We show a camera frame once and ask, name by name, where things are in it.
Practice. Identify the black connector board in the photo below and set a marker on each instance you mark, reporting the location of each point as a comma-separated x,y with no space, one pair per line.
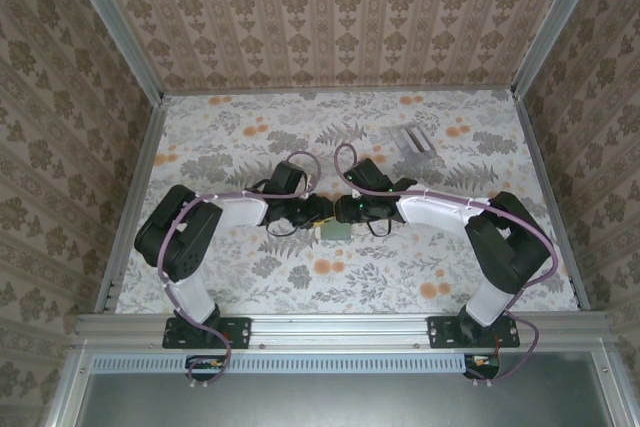
202,366
482,364

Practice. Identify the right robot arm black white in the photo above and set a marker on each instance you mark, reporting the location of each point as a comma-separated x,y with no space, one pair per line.
510,247

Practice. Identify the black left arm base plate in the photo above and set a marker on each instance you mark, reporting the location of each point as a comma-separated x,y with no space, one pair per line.
237,332

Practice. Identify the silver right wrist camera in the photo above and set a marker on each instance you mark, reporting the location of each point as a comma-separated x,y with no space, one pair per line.
355,193

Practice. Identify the grey metal panel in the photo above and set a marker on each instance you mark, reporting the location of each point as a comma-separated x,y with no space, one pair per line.
325,402

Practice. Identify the floral tablecloth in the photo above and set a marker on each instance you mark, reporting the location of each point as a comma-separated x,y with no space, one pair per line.
320,272

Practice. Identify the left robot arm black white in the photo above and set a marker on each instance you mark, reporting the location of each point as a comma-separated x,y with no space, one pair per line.
175,237

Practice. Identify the aluminium mounting rail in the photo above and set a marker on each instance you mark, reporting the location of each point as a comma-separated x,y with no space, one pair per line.
340,329

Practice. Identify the aluminium table side rail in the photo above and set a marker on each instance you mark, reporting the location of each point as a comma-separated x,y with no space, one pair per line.
146,147
542,172

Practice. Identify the aluminium frame post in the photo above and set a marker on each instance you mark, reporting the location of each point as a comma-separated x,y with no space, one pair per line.
556,22
116,22

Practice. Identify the aluminium table end rail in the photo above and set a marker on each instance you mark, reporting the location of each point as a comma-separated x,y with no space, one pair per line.
340,90

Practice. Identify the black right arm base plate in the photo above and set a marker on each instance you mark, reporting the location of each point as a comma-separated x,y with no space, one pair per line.
440,332

